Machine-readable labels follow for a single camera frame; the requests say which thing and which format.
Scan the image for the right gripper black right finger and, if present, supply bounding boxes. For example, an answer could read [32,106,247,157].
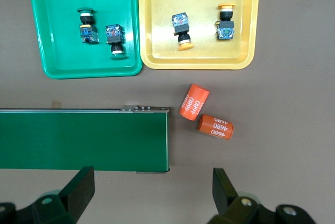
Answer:
[208,167,317,224]

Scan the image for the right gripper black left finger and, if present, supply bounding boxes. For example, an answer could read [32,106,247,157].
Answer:
[0,166,95,224]

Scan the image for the orange cylinder marked 4680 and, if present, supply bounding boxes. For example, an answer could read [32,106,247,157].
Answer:
[196,114,235,141]
[178,83,210,122]

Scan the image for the green pushbutton blue block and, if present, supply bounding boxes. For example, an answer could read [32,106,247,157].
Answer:
[76,7,101,44]

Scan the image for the green pushbutton dark block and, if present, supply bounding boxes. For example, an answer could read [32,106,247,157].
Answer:
[104,24,130,61]

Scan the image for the yellow mushroom pushbutton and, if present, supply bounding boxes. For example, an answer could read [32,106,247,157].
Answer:
[214,2,237,40]
[171,12,195,51]

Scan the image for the green conveyor belt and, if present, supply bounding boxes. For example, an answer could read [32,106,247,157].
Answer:
[0,104,171,174]

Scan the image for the green plastic tray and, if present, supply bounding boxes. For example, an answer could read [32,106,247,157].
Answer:
[25,0,143,80]

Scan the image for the yellow plastic tray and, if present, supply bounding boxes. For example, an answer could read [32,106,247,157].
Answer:
[137,0,262,70]

